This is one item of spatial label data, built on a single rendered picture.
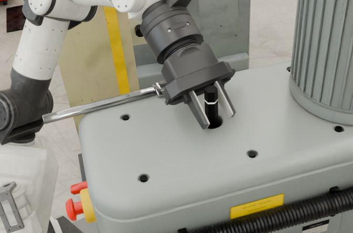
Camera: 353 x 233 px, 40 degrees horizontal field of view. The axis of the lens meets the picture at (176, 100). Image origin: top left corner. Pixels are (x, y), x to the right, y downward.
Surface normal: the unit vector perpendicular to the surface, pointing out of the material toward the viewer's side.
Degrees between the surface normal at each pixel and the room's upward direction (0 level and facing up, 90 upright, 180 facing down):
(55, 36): 93
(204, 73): 30
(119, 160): 0
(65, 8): 102
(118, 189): 0
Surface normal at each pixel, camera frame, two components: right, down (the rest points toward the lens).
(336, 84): -0.54, 0.57
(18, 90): -0.39, 0.18
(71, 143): -0.07, -0.77
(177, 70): 0.18, -0.40
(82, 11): 0.56, 0.65
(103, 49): 0.26, 0.60
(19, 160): 0.36, 0.05
